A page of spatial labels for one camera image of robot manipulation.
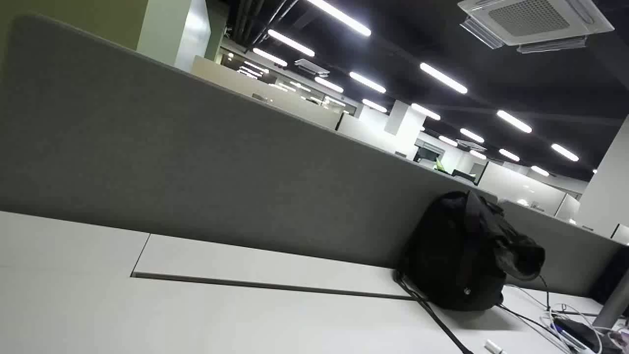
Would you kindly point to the ceiling strip light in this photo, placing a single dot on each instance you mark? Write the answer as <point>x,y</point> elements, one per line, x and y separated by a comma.
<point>368,80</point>
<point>472,135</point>
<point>448,139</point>
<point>269,57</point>
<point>513,119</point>
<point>442,76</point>
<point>291,43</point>
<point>564,151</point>
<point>338,15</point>
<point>373,104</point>
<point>509,153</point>
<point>539,169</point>
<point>425,110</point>
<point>328,84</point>

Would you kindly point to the grey desk divider panel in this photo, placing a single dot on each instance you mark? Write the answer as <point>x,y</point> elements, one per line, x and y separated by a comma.
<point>197,169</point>

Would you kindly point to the black backpack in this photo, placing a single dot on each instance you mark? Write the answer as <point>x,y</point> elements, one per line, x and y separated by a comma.
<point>458,255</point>

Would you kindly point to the small white block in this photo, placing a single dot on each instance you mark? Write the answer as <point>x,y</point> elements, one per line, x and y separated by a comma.
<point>493,346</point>

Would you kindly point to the ceiling air conditioner unit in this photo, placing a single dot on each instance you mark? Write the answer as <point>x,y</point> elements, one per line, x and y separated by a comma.
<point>533,19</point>

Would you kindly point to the grey metal pole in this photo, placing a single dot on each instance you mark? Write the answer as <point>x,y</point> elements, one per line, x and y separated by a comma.
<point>613,300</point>

